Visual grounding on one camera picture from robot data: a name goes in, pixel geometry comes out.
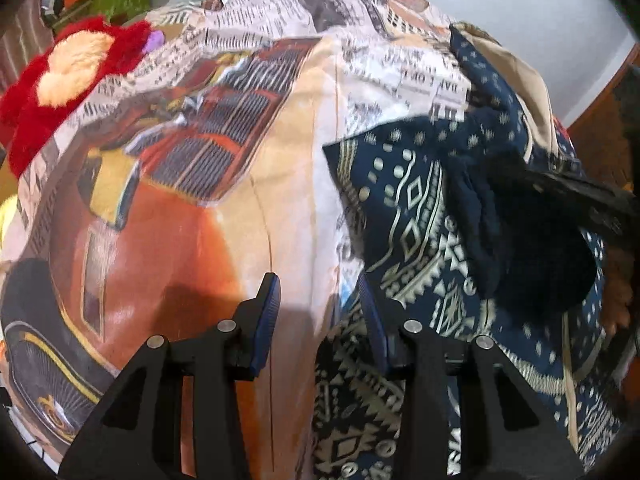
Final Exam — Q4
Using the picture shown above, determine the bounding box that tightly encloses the person's right hand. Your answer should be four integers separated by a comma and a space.
600, 245, 633, 338

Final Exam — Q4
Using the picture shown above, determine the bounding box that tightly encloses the wooden furniture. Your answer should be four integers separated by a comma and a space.
567, 45, 640, 191

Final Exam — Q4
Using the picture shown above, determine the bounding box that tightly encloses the striped curtain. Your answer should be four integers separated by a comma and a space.
0, 0, 56, 91

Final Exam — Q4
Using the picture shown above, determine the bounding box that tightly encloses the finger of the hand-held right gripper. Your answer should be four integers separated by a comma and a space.
495, 152, 608, 211

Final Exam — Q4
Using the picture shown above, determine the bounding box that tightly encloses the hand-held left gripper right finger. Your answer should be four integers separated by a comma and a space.
357, 275, 586, 480

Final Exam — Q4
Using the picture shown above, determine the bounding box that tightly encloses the printed bed blanket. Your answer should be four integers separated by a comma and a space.
0, 0, 576, 480

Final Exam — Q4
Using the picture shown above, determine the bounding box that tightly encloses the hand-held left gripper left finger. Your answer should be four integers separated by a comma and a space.
59, 272, 282, 480

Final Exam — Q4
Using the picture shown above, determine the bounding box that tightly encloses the red plush toy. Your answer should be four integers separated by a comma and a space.
0, 17, 153, 178

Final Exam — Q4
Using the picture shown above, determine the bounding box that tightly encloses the navy patterned garment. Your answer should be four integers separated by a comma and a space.
312, 22, 631, 480

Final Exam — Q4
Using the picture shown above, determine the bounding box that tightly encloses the yellow plush pillow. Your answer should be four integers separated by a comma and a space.
0, 195, 23, 261

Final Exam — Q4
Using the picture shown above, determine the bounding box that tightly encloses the green bag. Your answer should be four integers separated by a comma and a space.
52, 0, 151, 33

